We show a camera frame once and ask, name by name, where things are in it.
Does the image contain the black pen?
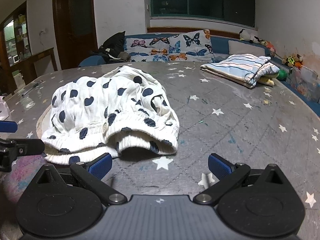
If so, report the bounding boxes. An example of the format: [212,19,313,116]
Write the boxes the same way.
[21,80,42,97]

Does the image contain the white navy polka dot pants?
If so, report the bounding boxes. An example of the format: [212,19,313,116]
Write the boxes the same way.
[42,66,180,165]

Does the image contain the white tissue box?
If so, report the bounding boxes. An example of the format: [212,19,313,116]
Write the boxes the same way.
[0,96,10,121]

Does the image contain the grey cushion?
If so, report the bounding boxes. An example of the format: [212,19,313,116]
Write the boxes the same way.
[228,40,265,56]

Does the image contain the folded blue striped clothes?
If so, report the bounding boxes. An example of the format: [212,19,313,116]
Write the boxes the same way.
[200,54,280,89]

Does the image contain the green bowl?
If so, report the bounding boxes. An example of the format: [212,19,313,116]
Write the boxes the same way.
[277,69,289,81]

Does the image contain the blue sofa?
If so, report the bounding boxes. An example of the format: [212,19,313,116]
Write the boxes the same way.
[79,33,319,116]

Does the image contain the wooden display cabinet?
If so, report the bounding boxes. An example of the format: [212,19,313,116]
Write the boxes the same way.
[1,2,31,66]

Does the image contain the clear plastic storage box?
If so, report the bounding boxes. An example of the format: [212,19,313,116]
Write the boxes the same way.
[290,67,319,102]

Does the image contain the wooden side table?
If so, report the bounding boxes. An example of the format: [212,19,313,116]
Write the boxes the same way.
[1,48,58,94]

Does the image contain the butterfly print pillow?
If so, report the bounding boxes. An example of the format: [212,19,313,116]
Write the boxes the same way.
[124,29,214,62]

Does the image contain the black bag on sofa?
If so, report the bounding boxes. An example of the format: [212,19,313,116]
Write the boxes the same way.
[91,31,131,63]

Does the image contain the plush toys pile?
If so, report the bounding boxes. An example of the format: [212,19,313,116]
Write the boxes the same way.
[239,29,303,69]

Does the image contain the dark wooden door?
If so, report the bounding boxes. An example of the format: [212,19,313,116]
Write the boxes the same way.
[53,0,98,70]

